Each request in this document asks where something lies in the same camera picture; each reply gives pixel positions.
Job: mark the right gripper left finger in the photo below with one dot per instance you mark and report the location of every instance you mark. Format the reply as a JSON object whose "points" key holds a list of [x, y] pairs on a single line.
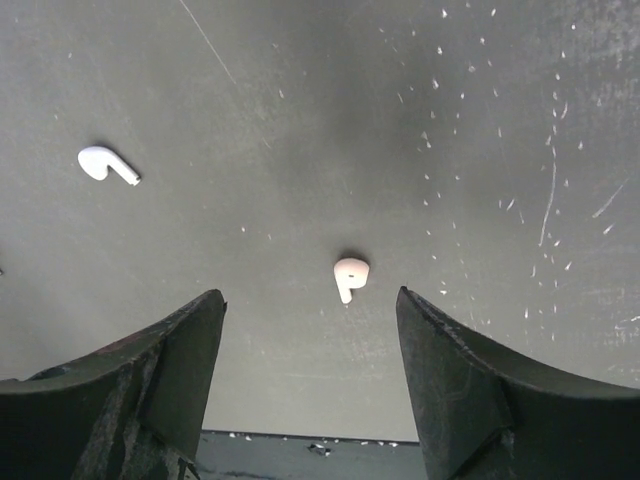
{"points": [[133, 409]]}

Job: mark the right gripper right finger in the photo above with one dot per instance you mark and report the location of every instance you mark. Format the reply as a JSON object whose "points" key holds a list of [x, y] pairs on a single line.
{"points": [[485, 411]]}

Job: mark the pink earbud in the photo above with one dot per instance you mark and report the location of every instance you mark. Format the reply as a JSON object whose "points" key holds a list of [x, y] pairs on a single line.
{"points": [[350, 274]]}

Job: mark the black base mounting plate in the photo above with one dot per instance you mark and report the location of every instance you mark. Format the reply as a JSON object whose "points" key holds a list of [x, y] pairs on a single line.
{"points": [[236, 455]]}

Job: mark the white earbud centre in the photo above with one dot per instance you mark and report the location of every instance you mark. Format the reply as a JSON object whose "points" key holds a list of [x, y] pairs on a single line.
{"points": [[97, 162]]}

